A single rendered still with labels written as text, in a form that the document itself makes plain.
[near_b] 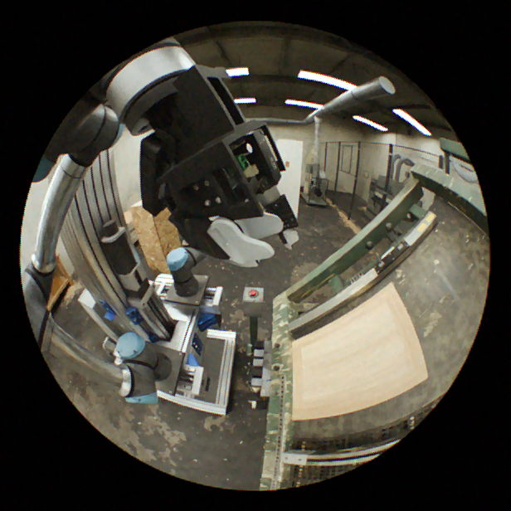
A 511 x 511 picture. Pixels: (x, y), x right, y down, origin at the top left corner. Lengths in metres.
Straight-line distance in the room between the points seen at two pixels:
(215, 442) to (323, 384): 1.29
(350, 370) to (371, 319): 0.21
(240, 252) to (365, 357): 0.61
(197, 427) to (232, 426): 0.33
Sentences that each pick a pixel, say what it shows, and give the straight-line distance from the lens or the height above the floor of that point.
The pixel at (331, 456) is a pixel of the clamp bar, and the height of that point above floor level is 1.10.
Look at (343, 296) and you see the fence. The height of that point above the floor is 1.17.
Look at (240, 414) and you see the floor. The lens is 1.71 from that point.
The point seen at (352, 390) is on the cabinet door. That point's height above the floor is 1.11.
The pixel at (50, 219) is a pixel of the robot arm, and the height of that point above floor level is 1.71.
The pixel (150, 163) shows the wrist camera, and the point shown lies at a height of 1.71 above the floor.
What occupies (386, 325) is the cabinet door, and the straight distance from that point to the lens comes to 0.68.
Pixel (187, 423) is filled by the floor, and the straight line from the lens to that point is 1.83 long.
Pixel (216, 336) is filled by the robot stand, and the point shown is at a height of 0.21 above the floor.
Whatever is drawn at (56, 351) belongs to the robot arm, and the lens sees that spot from 0.48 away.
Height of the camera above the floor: 1.71
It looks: 36 degrees down
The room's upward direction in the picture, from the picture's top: straight up
